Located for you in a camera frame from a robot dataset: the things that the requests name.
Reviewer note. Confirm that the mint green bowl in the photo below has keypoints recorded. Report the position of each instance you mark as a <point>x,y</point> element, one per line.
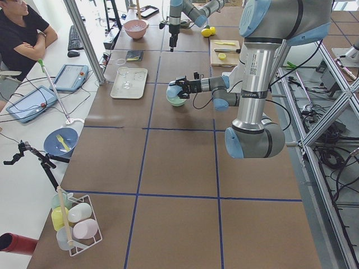
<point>176,102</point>

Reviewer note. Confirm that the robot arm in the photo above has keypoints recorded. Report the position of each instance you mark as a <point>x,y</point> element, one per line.
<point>197,15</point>
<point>264,26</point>

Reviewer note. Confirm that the red cylinder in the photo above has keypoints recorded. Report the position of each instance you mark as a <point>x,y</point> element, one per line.
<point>13,243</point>

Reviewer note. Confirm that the black computer mouse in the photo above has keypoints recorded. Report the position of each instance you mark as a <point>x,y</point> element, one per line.
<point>73,53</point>

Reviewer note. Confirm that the pink bowl of ice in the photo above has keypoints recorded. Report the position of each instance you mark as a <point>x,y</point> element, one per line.
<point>136,29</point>

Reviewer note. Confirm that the white cup in rack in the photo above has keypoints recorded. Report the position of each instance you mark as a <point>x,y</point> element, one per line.
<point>79,212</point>

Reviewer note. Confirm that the light blue plastic cup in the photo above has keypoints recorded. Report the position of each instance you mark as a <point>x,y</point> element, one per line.
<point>173,91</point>

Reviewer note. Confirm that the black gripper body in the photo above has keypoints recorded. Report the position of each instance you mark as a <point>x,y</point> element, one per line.
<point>174,29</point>
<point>195,85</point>

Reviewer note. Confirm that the pale green cup in rack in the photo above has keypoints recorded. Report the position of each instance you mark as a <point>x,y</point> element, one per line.
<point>66,200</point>

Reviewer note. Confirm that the yellow cup in rack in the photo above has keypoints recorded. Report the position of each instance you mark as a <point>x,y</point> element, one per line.
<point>57,218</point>

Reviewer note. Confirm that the black keyboard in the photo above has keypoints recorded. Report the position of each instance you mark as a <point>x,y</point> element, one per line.
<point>74,41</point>

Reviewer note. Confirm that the clear wine glass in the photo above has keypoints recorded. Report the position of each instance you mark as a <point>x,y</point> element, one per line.
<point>123,72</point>

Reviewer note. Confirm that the yellow plastic fork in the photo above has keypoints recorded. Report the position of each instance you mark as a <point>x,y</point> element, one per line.
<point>62,141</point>

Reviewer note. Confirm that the white wire cup rack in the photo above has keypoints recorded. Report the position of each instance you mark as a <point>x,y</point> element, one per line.
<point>75,222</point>

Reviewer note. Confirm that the yellow plastic knife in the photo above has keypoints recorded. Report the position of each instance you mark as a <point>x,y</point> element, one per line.
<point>225,43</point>

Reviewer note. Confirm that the pink cup in rack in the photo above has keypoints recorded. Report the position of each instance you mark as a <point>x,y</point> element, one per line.
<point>85,229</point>

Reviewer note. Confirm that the lemon half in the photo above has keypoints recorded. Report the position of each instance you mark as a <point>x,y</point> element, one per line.
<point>222,56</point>

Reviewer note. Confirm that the yellow lemon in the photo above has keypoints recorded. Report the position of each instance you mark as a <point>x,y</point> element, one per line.
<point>213,30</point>
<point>206,32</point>

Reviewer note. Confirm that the cream bear serving tray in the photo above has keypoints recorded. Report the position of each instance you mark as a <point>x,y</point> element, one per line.
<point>137,76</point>

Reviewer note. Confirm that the seated person in black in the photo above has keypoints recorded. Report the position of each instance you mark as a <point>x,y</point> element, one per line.
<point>25,36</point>

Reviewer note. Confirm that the blue teach pendant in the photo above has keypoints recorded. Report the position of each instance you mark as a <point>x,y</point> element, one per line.
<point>71,77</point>
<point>32,105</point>

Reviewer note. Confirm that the wooden cutting board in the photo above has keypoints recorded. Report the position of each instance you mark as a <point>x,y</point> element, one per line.
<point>230,60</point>

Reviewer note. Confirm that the large blue bowl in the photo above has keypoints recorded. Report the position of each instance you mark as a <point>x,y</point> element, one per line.
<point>54,147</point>

